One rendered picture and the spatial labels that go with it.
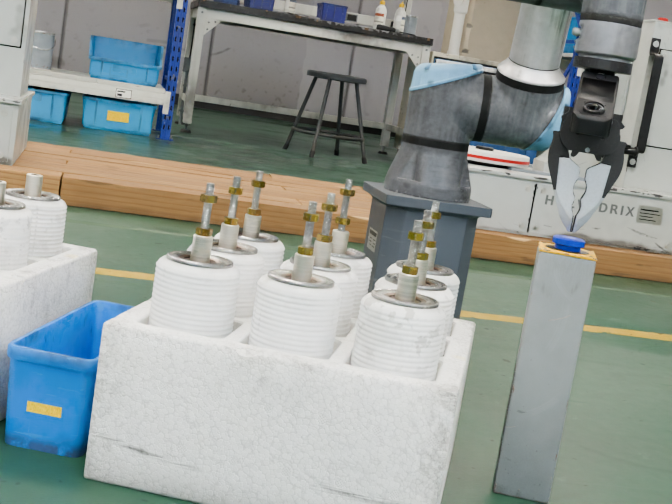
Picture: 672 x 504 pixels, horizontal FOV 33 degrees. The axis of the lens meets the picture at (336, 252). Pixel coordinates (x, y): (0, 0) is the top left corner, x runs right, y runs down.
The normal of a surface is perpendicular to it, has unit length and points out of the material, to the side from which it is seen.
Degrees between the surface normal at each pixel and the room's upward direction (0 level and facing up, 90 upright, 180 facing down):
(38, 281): 90
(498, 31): 90
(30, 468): 0
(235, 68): 90
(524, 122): 108
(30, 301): 90
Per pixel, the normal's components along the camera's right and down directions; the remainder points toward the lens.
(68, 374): -0.14, 0.17
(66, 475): 0.16, -0.98
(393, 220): -0.55, 0.04
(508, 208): 0.19, 0.18
